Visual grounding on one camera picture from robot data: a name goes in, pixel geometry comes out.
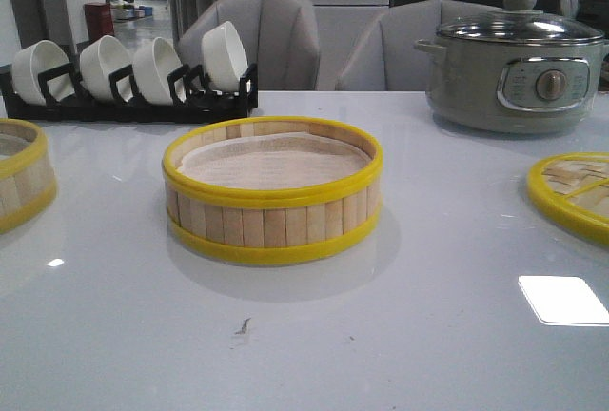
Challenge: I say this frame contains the woven bamboo steamer lid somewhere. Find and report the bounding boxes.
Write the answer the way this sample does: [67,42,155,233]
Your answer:
[526,152,608,245]

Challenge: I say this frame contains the white steamer liner cloth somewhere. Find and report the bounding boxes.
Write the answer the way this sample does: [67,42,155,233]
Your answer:
[178,132,371,190]

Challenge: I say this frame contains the bamboo steamer basket yellow rims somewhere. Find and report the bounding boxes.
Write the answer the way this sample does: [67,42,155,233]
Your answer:
[162,116,383,265]

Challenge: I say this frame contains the black dish rack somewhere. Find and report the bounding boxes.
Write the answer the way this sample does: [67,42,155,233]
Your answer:
[1,63,258,125]

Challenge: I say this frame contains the white ceramic bowl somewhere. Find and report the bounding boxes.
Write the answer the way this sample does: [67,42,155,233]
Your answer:
[10,40,69,106]
[201,21,248,93]
[80,35,131,102]
[132,37,183,106]

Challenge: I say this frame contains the grey upholstered chair right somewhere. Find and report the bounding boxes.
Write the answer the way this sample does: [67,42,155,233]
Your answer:
[335,0,493,91]

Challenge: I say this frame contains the grey upholstered chair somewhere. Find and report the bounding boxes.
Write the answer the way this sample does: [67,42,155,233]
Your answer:
[335,0,493,91]
[176,0,321,91]

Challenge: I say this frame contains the grey upholstered chair left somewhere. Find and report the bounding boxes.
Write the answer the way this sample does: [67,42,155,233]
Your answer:
[176,0,321,91]

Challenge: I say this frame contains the grey-green electric cooking pot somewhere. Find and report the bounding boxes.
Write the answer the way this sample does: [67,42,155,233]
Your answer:
[414,36,608,134]

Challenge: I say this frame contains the red box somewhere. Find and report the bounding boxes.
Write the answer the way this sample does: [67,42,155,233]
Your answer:
[84,3,114,43]

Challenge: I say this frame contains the glass pot lid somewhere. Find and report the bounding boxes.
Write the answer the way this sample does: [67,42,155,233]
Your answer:
[437,0,604,46]

